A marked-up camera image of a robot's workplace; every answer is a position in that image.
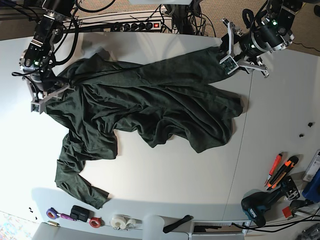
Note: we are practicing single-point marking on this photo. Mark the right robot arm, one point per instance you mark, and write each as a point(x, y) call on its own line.
point(38, 60)

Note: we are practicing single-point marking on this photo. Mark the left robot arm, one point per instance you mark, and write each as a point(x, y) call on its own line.
point(269, 31)

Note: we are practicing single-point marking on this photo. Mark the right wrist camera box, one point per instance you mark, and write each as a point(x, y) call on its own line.
point(38, 107)

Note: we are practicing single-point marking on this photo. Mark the black power strip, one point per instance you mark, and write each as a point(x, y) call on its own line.
point(149, 26)

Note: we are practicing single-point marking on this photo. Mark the black action camera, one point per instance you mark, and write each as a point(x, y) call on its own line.
point(79, 213)

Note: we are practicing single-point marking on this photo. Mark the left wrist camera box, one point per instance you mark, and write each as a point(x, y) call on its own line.
point(229, 64)

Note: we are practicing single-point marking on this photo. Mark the orange black utility knife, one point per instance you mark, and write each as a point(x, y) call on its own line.
point(282, 172)

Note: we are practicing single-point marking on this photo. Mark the blue box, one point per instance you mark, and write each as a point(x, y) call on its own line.
point(312, 189)

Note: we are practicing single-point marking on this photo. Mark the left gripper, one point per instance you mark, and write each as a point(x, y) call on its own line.
point(234, 49)

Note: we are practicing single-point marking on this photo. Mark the red tape roll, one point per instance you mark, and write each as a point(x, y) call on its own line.
point(95, 222)

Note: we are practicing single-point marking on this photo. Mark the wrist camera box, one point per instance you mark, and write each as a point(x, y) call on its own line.
point(229, 64)
point(38, 107)

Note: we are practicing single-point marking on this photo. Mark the purple tape roll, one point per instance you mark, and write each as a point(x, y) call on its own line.
point(52, 213)

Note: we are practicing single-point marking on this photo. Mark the clear tape roll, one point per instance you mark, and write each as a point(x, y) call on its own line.
point(133, 224)
point(118, 222)

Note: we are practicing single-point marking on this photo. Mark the teal black cordless drill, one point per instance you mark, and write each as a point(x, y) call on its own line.
point(255, 205)

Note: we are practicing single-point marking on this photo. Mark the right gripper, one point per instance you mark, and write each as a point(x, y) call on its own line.
point(41, 96)

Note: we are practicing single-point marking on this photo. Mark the dark green long-sleeve t-shirt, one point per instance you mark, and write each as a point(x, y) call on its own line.
point(174, 96)

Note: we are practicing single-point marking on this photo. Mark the purple marker pen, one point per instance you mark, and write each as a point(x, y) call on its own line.
point(65, 216)

